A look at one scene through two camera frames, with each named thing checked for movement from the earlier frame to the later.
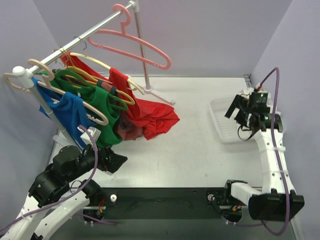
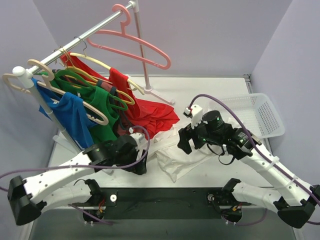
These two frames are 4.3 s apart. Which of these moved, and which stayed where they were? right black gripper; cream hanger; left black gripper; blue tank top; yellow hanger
Moved: right black gripper; left black gripper
Stayed: blue tank top; yellow hanger; cream hanger
